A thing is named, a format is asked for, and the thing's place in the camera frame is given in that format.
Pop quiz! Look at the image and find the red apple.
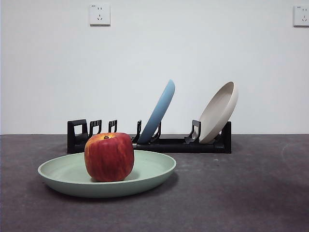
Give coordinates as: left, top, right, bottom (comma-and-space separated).
84, 132, 135, 183

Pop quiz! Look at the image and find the green plate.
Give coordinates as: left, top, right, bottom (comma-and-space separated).
38, 150, 177, 199

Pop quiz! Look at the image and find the blue plate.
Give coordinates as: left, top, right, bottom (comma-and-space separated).
139, 79, 176, 144

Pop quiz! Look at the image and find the black plate rack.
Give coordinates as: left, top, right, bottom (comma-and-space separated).
67, 118, 232, 155

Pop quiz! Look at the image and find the cream plate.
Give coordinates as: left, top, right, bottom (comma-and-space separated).
198, 81, 239, 144

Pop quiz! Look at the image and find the white wall socket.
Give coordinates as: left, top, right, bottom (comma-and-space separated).
293, 5, 309, 28
89, 4, 111, 27

